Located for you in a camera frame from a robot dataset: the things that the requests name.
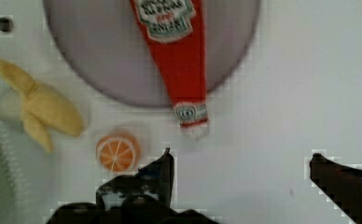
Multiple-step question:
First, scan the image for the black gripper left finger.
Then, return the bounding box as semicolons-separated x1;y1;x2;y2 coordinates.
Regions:
95;147;174;209

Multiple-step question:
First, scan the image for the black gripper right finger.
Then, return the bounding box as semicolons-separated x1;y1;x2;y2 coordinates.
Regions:
309;153;362;224

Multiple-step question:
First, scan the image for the red plush ketchup bottle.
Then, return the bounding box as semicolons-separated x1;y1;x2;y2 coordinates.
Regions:
130;0;209;139

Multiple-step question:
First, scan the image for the grey round plate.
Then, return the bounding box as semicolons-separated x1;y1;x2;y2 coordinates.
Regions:
42;0;261;107

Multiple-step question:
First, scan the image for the orange slice toy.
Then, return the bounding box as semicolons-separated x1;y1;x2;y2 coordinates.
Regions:
96;133;141;173

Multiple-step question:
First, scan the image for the yellow plush banana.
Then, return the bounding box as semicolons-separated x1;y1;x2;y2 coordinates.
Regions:
0;59;84;153

